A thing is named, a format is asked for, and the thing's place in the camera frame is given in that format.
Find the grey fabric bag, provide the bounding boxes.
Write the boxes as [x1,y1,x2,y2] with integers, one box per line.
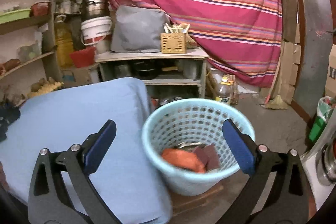
[110,6,170,53]

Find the maroon scouring pad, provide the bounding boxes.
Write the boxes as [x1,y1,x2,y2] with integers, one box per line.
[193,146,209,165]
[203,144,221,172]

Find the orange mesh bag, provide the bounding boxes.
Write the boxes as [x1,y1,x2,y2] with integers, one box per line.
[161,148,206,173]

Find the straw broom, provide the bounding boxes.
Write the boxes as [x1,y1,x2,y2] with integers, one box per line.
[264,60,288,110]

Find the red plastic basket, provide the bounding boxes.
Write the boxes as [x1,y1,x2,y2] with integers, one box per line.
[70,47,95,68]

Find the light blue plastic basket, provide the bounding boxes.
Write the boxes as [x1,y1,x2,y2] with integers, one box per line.
[142,98,256,196]

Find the green trash bag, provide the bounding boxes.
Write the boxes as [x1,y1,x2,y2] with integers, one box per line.
[308,96,335,144]

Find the wall shelf boards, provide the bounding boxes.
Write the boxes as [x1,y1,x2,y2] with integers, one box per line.
[1,0,62,81]

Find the cardboard box under basket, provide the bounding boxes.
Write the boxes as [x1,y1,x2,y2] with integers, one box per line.
[62,64,100,88]

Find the yellow egg tray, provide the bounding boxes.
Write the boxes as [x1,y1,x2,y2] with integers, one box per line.
[27,81,64,99]

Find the cooking oil bottle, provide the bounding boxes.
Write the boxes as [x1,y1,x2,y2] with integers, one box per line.
[215,76,234,105]

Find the grey wooden shelf unit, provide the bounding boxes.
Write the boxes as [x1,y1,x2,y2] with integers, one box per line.
[95,48,208,98]

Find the large yellow oil jug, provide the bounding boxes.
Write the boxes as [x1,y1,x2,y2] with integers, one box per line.
[54,14,74,69]

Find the yellow chopstick basket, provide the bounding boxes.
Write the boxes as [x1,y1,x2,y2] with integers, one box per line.
[161,23,190,54]

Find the steel pot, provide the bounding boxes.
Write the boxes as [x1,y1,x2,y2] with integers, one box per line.
[80,0,110,21]

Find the grey metal door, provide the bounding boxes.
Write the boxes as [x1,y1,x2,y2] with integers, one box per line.
[291,0,335,124]

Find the white plastic bucket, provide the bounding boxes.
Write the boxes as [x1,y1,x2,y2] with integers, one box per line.
[81,16,113,55]

